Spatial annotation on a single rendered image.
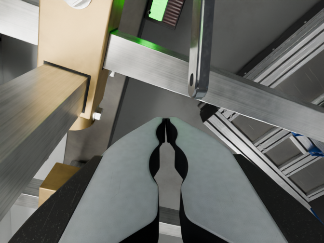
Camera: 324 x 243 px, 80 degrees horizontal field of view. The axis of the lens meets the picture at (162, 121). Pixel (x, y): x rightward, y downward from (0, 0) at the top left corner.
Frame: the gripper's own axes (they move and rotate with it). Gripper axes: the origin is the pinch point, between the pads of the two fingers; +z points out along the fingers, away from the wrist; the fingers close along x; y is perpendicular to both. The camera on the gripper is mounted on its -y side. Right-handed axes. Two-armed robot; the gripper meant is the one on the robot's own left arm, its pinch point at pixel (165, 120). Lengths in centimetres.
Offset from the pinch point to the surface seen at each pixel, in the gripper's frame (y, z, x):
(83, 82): -0.9, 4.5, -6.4
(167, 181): 103, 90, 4
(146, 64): -1.7, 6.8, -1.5
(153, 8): -5.9, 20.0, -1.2
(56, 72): -1.7, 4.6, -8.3
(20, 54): 1.5, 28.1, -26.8
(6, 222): 52, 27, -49
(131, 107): 44, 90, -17
